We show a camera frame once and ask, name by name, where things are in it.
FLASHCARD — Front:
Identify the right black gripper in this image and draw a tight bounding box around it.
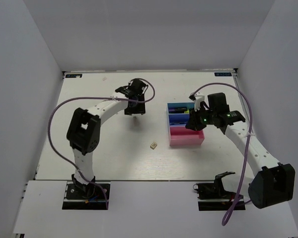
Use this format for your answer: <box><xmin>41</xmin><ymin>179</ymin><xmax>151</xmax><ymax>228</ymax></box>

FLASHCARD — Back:
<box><xmin>185</xmin><ymin>104</ymin><xmax>217</xmax><ymax>131</ymax></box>

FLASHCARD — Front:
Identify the purple cap black highlighter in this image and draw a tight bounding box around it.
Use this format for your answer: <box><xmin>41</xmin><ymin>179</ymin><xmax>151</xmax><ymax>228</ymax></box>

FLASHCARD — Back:
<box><xmin>168</xmin><ymin>107</ymin><xmax>187</xmax><ymax>114</ymax></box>

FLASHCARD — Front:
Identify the small beige eraser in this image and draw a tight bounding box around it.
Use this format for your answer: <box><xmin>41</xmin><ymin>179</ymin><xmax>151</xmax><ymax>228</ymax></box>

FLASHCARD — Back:
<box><xmin>150</xmin><ymin>142</ymin><xmax>157</xmax><ymax>149</ymax></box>

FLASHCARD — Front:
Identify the blue clear pen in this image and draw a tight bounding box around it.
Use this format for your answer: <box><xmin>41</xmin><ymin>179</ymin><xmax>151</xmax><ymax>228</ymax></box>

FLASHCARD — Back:
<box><xmin>169</xmin><ymin>121</ymin><xmax>187</xmax><ymax>125</ymax></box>

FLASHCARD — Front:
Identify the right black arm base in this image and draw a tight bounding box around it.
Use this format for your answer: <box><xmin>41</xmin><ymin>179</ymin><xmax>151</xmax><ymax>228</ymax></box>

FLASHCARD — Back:
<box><xmin>193</xmin><ymin>172</ymin><xmax>240</xmax><ymax>211</ymax></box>

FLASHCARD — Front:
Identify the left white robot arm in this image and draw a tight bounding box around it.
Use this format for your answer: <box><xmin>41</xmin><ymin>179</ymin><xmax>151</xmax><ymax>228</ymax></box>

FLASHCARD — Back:
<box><xmin>67</xmin><ymin>78</ymin><xmax>148</xmax><ymax>198</ymax></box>

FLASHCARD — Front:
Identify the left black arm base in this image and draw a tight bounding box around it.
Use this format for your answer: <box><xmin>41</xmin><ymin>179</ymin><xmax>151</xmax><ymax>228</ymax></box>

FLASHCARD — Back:
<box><xmin>62</xmin><ymin>182</ymin><xmax>107</xmax><ymax>210</ymax></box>

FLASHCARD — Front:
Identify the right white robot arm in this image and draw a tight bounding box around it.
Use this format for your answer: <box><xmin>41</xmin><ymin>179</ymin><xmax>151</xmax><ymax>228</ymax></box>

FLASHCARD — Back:
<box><xmin>185</xmin><ymin>93</ymin><xmax>295</xmax><ymax>209</ymax></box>

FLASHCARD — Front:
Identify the three-colour compartment box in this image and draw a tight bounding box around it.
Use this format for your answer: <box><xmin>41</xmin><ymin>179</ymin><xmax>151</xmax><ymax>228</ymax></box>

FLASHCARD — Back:
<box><xmin>166</xmin><ymin>102</ymin><xmax>205</xmax><ymax>147</ymax></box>

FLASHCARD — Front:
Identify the right blue corner label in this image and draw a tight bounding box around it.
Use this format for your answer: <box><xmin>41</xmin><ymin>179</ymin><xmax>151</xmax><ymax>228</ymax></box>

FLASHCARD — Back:
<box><xmin>214</xmin><ymin>72</ymin><xmax>232</xmax><ymax>77</ymax></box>

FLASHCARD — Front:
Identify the blue corner label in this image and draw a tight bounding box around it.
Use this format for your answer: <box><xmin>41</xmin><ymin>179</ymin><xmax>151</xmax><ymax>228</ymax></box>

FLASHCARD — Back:
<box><xmin>214</xmin><ymin>72</ymin><xmax>232</xmax><ymax>77</ymax></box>
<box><xmin>65</xmin><ymin>74</ymin><xmax>82</xmax><ymax>78</ymax></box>

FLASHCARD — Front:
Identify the left blue corner label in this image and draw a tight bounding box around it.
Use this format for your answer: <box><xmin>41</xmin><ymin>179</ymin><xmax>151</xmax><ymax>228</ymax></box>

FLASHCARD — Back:
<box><xmin>65</xmin><ymin>74</ymin><xmax>82</xmax><ymax>78</ymax></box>

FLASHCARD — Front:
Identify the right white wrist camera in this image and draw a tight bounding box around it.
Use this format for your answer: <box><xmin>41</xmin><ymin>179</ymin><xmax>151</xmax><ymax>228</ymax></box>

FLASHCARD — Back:
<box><xmin>189</xmin><ymin>92</ymin><xmax>205</xmax><ymax>112</ymax></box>

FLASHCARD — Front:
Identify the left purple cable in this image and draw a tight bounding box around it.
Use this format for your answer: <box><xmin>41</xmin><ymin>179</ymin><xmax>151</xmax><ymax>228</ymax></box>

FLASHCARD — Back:
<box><xmin>48</xmin><ymin>78</ymin><xmax>156</xmax><ymax>210</ymax></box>

